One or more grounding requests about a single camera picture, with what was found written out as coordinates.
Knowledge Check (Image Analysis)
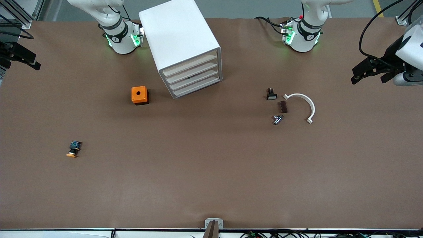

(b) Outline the white table edge rail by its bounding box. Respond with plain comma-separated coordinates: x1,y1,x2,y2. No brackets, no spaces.
0,228,423,238

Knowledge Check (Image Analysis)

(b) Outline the black left base cable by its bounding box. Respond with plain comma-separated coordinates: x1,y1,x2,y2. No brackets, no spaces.
254,16,285,35

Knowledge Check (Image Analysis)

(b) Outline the grey metal bracket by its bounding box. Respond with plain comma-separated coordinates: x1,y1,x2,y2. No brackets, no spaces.
205,218,224,229

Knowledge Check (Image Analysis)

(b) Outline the yellow mushroom push button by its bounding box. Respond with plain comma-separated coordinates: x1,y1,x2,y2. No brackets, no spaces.
66,140,82,158

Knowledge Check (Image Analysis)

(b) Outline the white curved plastic arc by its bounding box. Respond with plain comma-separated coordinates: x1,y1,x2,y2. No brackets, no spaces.
283,93,316,125

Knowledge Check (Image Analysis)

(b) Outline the orange box with hole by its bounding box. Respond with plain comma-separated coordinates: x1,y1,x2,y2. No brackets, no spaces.
131,86,149,106

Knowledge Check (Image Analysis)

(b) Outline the aluminium frame post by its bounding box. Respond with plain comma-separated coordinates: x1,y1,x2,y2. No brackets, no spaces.
396,0,423,26
0,0,45,29

